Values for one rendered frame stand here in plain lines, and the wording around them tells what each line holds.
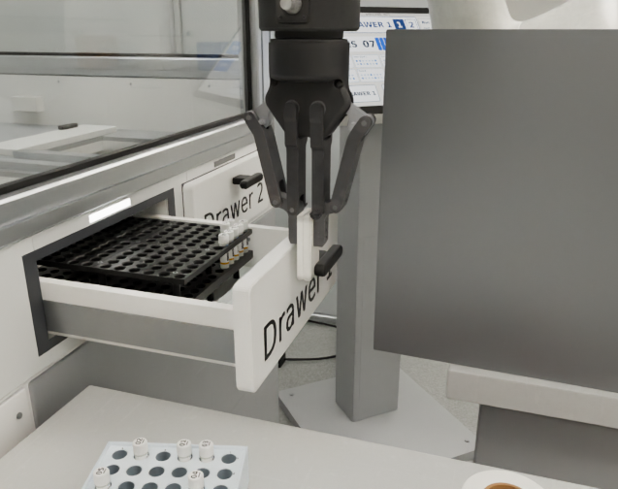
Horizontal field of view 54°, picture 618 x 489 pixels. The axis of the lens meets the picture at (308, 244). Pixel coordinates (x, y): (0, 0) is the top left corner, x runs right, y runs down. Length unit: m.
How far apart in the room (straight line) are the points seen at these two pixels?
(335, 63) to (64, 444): 0.44
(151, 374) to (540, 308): 0.53
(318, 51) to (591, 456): 0.58
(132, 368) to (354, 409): 1.10
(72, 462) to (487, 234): 0.48
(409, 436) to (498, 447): 1.02
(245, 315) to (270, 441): 0.14
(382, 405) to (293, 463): 1.32
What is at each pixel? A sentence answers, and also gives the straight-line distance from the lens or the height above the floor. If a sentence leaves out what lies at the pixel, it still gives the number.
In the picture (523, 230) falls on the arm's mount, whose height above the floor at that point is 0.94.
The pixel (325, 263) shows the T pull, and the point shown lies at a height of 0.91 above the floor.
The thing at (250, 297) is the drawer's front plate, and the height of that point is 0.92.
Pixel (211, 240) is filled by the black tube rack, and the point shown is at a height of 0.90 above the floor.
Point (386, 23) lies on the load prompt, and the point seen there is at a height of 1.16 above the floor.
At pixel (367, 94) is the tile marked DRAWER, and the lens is 1.45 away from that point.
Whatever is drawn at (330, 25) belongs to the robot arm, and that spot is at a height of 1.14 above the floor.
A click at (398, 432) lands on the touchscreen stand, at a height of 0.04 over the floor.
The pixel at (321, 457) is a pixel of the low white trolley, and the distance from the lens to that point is 0.60.
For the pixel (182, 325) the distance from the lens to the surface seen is 0.60.
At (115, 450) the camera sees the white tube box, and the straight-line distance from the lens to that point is 0.58.
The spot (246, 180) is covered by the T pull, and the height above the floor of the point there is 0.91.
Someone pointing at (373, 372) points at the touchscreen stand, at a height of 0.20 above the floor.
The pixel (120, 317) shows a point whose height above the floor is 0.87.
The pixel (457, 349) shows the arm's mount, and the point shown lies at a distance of 0.75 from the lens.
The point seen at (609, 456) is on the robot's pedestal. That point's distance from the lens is 0.85.
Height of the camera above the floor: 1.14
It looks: 19 degrees down
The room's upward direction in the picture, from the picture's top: straight up
